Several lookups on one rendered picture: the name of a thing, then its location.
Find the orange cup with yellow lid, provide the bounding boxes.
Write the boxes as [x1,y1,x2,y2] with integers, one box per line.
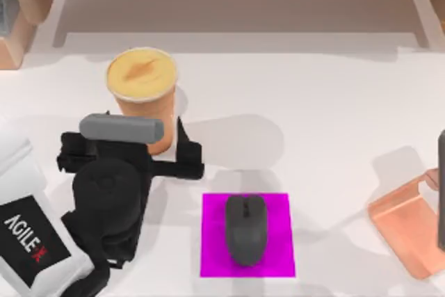
[105,47,179,157]

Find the magenta mouse pad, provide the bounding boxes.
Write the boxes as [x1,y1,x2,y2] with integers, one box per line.
[199,192,297,279]

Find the salmon-coloured phone stand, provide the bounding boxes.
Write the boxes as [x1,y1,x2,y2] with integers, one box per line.
[367,168,445,281]

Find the dark grey computer mouse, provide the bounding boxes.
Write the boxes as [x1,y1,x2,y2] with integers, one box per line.
[225,195,268,268]

